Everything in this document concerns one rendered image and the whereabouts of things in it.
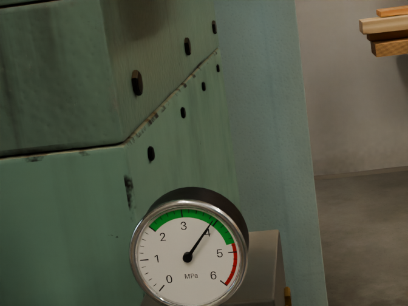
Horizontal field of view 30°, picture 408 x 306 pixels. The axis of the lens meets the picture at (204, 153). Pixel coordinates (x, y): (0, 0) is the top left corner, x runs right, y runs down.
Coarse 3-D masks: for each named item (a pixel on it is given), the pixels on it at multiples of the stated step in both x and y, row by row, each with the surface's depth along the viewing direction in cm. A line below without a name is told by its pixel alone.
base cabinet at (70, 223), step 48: (192, 96) 73; (144, 144) 51; (192, 144) 70; (0, 192) 47; (48, 192) 47; (96, 192) 46; (144, 192) 49; (0, 240) 48; (48, 240) 47; (96, 240) 47; (0, 288) 49; (48, 288) 48; (96, 288) 48
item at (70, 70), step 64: (64, 0) 44; (128, 0) 50; (192, 0) 80; (0, 64) 45; (64, 64) 45; (128, 64) 48; (192, 64) 75; (0, 128) 46; (64, 128) 46; (128, 128) 47
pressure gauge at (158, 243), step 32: (192, 192) 40; (160, 224) 40; (192, 224) 39; (224, 224) 39; (160, 256) 40; (192, 256) 40; (224, 256) 40; (160, 288) 41; (192, 288) 40; (224, 288) 40
